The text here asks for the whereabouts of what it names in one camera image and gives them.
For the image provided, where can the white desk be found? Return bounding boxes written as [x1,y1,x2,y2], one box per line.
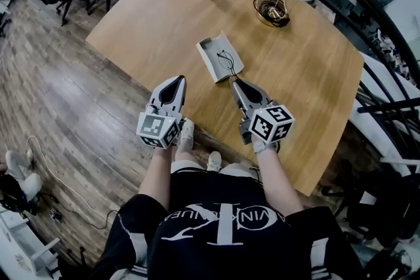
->
[346,51,420,175]

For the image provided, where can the white wristwatch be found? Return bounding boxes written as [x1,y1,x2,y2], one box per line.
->
[252,140,277,154]

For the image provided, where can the small grey floor device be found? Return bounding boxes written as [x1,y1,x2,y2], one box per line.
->
[49,207,64,224]

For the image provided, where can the black thin-rimmed round eyeglasses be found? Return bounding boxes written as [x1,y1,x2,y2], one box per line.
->
[216,49,244,81]

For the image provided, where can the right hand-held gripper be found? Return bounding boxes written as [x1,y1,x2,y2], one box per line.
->
[229,77,296,146]

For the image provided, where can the person's right forearm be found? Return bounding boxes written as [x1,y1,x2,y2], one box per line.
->
[255,140,305,218]

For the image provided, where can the black floor cable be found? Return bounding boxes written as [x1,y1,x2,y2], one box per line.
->
[41,192,119,231]

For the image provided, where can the white glasses case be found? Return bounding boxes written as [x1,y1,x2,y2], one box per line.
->
[196,30,245,84]

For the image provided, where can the person's light shorts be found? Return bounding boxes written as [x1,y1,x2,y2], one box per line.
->
[170,159,261,180]

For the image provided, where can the white floor cable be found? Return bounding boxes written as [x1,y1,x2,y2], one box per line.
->
[25,134,116,231]

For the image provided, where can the person's left forearm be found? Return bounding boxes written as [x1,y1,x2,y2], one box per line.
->
[137,143,175,211]

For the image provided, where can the person's left white sneaker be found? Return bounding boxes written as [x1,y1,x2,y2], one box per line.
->
[180,119,196,155]

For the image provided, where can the black coiled lamp cable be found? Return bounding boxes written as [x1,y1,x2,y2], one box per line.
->
[253,0,291,28]

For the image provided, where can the person's right white sneaker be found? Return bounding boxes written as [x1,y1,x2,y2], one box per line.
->
[207,150,224,173]

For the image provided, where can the person's white sneaker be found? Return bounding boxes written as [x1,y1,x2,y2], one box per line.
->
[180,119,196,155]
[207,150,224,173]

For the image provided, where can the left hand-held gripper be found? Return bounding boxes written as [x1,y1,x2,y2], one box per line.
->
[136,75,188,150]

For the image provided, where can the person's black printed t-shirt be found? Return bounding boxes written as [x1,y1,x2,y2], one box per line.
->
[91,169,366,280]

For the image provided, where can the white shelf unit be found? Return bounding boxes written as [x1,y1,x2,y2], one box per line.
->
[0,206,62,280]

